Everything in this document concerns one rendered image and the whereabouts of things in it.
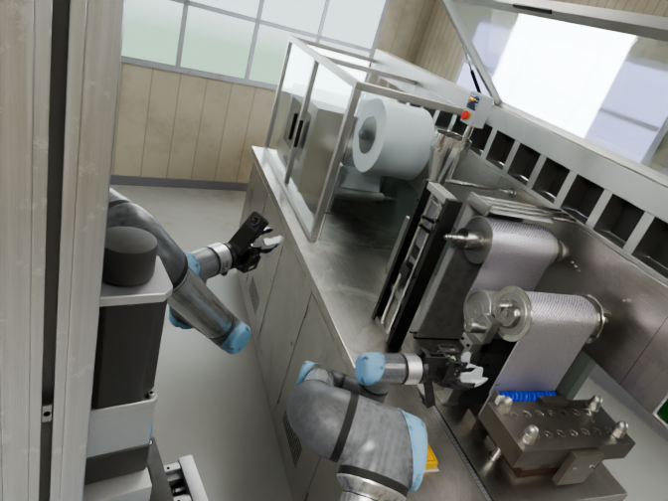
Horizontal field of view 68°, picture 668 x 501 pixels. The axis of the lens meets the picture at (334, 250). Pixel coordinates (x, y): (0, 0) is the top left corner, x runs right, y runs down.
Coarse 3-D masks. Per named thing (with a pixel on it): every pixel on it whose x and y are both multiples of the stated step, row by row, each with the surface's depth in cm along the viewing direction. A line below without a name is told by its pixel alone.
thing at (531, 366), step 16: (512, 352) 131; (528, 352) 133; (544, 352) 135; (560, 352) 137; (576, 352) 139; (512, 368) 134; (528, 368) 136; (544, 368) 139; (560, 368) 141; (496, 384) 136; (512, 384) 138; (528, 384) 140; (544, 384) 143
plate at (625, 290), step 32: (480, 192) 200; (544, 224) 168; (576, 256) 155; (608, 256) 144; (544, 288) 165; (576, 288) 153; (608, 288) 143; (640, 288) 134; (608, 320) 142; (640, 320) 133; (608, 352) 141; (640, 352) 133; (640, 384) 132
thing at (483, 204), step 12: (480, 204) 144; (492, 204) 147; (504, 204) 148; (516, 204) 154; (528, 204) 156; (516, 216) 147; (528, 216) 151; (540, 216) 150; (552, 216) 152; (564, 216) 158
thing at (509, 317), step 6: (504, 300) 132; (510, 300) 130; (510, 306) 130; (516, 306) 129; (498, 312) 134; (504, 312) 132; (510, 312) 130; (516, 312) 128; (498, 318) 133; (504, 318) 132; (510, 318) 129; (516, 318) 128; (504, 324) 131; (510, 324) 129; (516, 324) 130
